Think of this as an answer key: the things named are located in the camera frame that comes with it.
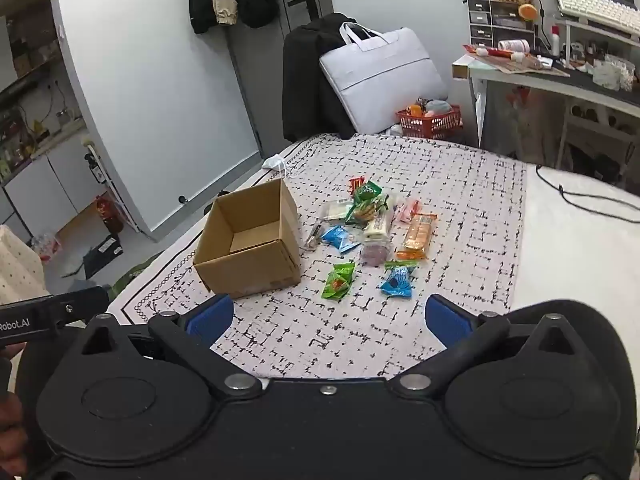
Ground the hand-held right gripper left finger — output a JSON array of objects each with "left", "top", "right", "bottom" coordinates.
[{"left": 75, "top": 294, "right": 263, "bottom": 401}]

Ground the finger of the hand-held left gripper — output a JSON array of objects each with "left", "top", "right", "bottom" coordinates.
[{"left": 52, "top": 287, "right": 110, "bottom": 328}]

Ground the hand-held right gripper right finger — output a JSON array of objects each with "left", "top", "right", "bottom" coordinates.
[{"left": 387, "top": 294, "right": 581, "bottom": 401}]

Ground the brown cardboard box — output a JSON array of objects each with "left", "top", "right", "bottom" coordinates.
[{"left": 193, "top": 178, "right": 302, "bottom": 299}]

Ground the blue green-edged snack packet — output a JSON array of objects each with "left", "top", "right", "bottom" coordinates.
[{"left": 380, "top": 261, "right": 418, "bottom": 298}]

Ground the orange cracker packet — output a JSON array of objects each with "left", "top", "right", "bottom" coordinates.
[{"left": 397, "top": 212, "right": 438, "bottom": 261}]

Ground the purple snack packet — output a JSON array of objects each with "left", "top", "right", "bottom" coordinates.
[{"left": 360, "top": 241, "right": 392, "bottom": 266}]

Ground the long white bread packet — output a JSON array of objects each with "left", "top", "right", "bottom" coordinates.
[{"left": 362, "top": 205, "right": 401, "bottom": 246}]

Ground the green orange snack packet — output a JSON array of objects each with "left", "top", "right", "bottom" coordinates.
[{"left": 322, "top": 262, "right": 356, "bottom": 302}]

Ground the pink orange snack packet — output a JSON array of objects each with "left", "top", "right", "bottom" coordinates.
[{"left": 395, "top": 199, "right": 423, "bottom": 223}]

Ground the dark stick snack packet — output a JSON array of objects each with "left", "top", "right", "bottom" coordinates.
[{"left": 304, "top": 222, "right": 326, "bottom": 250}]

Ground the round bun green packet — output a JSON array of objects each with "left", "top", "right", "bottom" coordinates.
[{"left": 346, "top": 195, "right": 396, "bottom": 225}]

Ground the blue white snack packet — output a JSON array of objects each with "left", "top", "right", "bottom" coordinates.
[{"left": 320, "top": 225, "right": 361, "bottom": 253}]

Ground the clear white bread packet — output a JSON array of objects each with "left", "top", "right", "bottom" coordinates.
[{"left": 322, "top": 199, "right": 357, "bottom": 222}]

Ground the person's left hand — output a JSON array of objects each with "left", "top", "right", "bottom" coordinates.
[{"left": 0, "top": 392, "right": 28, "bottom": 480}]

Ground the black flat box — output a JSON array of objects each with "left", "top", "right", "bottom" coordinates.
[{"left": 82, "top": 234, "right": 124, "bottom": 281}]

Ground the cream dotted cloth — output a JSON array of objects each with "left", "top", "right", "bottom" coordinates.
[{"left": 0, "top": 225, "right": 51, "bottom": 306}]

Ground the clear plastic bag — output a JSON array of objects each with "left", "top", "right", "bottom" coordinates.
[{"left": 31, "top": 232, "right": 63, "bottom": 263}]

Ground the red jar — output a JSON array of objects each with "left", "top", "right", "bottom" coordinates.
[{"left": 96, "top": 195, "right": 123, "bottom": 233}]

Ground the white kitchen cabinet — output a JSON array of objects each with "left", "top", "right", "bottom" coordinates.
[{"left": 0, "top": 135, "right": 108, "bottom": 231}]

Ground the black white printed blanket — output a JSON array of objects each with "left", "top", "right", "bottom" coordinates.
[{"left": 107, "top": 132, "right": 528, "bottom": 381}]

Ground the white bed sheet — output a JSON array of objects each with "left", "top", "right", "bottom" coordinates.
[{"left": 510, "top": 162, "right": 640, "bottom": 321}]

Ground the white face mask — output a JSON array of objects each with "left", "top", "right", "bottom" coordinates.
[{"left": 260, "top": 155, "right": 296, "bottom": 178}]

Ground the red plastic basket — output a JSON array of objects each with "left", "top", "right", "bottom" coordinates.
[{"left": 396, "top": 104, "right": 463, "bottom": 141}]

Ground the white shelf unit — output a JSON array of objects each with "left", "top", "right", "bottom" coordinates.
[{"left": 452, "top": 55, "right": 640, "bottom": 173}]

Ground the grey laptop bag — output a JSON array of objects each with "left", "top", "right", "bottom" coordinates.
[{"left": 319, "top": 22, "right": 449, "bottom": 136}]

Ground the black jacket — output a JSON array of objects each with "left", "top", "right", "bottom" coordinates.
[{"left": 281, "top": 12, "right": 358, "bottom": 143}]

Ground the brown desk mat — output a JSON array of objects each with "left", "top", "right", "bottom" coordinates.
[{"left": 470, "top": 55, "right": 571, "bottom": 78}]

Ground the grey drawer organiser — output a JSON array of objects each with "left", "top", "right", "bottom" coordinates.
[{"left": 467, "top": 0, "right": 538, "bottom": 53}]

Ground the white monitor riser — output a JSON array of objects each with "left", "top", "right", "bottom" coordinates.
[{"left": 555, "top": 17, "right": 640, "bottom": 61}]

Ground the white keyboard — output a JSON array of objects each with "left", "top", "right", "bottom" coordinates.
[{"left": 554, "top": 0, "right": 640, "bottom": 37}]

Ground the black cable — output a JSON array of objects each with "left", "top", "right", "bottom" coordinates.
[{"left": 536, "top": 162, "right": 640, "bottom": 223}]

